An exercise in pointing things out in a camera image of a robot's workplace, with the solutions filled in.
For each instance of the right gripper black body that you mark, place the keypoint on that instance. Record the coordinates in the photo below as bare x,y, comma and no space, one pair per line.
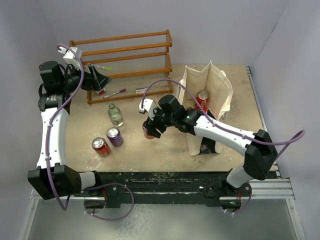
161,121

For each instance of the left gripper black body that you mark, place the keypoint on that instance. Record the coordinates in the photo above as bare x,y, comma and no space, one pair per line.
88,83

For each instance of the red cola can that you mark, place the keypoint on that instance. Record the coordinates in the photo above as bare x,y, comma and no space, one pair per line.
202,98

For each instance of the cream canvas tote bag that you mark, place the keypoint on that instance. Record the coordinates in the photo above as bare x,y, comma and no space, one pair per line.
215,83

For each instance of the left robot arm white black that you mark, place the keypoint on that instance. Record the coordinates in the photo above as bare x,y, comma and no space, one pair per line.
52,176

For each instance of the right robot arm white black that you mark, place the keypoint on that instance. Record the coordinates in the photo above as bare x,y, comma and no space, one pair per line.
256,147

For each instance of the white red eraser box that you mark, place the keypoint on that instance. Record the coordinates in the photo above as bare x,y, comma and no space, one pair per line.
102,91

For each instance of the green capped marker pen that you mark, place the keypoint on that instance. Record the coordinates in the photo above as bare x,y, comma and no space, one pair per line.
99,66

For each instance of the purple capped marker pen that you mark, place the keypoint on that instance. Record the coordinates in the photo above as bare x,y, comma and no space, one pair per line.
114,93

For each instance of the small white red label card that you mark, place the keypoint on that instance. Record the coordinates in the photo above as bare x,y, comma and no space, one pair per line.
141,90

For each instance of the clear bottle green cap left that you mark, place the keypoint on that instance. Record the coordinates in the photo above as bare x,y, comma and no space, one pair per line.
115,115

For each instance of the purple soda can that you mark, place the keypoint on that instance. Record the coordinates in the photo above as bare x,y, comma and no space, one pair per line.
115,137

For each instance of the wooden shelf rack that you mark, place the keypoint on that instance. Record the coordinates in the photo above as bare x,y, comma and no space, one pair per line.
136,60

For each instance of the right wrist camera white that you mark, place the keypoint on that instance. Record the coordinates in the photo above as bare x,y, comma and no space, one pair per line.
147,106

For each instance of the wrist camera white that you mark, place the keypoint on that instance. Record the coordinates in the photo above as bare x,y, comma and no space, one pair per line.
147,106
73,59

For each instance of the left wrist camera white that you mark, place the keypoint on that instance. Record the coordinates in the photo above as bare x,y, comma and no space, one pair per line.
73,59

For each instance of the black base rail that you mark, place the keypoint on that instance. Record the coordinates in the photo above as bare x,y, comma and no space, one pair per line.
207,188

